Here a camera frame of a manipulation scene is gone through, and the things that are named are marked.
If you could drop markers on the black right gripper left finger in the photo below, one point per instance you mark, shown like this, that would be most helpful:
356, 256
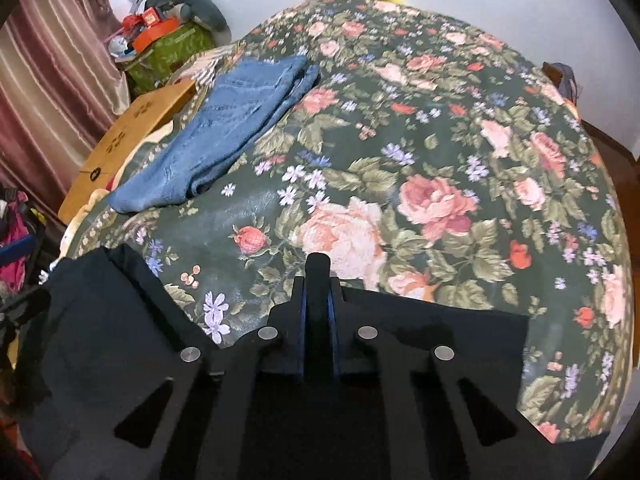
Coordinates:
139, 392

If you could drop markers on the red striped curtain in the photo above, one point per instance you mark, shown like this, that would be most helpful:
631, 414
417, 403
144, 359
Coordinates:
60, 92

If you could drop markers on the green bag with clutter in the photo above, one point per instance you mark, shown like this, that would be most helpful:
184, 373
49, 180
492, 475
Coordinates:
152, 68

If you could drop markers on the purple grey backpack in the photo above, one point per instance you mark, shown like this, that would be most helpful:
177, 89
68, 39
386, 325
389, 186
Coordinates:
564, 79

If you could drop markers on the cardboard box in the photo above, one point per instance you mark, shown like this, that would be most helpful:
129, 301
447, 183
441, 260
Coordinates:
146, 114

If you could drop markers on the grey plush toy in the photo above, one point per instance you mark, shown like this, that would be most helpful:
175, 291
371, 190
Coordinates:
202, 12

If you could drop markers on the floral bed cover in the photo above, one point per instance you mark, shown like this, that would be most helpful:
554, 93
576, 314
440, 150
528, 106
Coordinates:
432, 161

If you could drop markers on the folded blue jeans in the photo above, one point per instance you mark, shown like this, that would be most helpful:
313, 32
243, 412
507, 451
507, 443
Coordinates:
244, 103

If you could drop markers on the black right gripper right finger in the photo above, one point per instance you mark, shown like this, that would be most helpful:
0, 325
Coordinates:
436, 389

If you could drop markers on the pink clothes pile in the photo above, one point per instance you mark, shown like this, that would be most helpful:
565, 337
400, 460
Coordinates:
21, 233

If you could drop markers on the black pants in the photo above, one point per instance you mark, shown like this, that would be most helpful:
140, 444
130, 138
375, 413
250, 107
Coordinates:
320, 444

